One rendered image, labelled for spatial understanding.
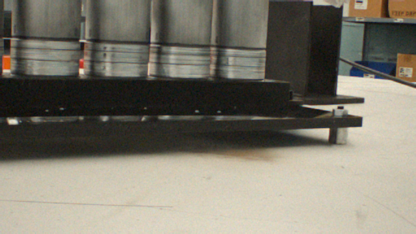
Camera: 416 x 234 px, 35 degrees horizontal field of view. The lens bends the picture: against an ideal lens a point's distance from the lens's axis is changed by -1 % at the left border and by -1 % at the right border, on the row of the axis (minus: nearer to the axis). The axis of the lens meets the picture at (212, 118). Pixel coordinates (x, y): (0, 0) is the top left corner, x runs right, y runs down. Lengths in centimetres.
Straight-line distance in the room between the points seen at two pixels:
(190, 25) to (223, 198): 11
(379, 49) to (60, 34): 506
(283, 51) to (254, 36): 17
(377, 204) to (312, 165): 5
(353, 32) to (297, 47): 494
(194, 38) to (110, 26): 3
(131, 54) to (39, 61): 3
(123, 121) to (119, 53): 5
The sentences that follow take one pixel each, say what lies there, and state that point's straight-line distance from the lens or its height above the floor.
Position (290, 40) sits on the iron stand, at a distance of 44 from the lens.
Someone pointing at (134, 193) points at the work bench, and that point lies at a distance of 16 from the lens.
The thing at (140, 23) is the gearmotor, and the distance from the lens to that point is 25.
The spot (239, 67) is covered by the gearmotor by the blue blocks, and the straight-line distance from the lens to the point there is 27.
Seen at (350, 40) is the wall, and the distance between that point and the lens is 539.
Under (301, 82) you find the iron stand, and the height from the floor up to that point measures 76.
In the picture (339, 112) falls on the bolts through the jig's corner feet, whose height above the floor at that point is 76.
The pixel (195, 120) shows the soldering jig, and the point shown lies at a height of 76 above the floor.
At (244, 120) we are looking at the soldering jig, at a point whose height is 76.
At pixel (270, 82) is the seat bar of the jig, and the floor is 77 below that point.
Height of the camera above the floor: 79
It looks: 7 degrees down
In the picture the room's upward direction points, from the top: 3 degrees clockwise
